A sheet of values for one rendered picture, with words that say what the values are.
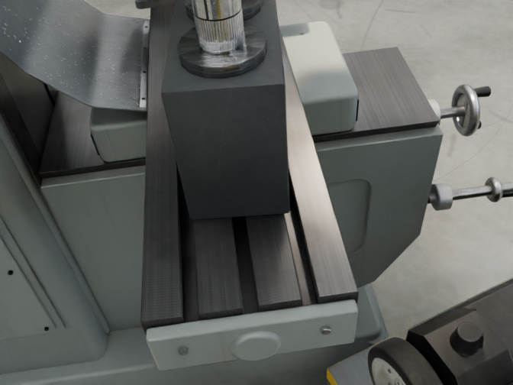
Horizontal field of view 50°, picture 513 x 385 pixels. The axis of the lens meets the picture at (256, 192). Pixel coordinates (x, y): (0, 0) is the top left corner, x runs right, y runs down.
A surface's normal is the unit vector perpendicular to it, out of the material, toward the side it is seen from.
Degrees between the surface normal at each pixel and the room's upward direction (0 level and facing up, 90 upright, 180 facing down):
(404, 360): 12
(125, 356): 0
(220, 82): 0
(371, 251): 90
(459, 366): 0
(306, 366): 63
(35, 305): 89
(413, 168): 90
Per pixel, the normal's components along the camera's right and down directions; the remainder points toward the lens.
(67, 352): 0.11, 0.57
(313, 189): -0.07, -0.69
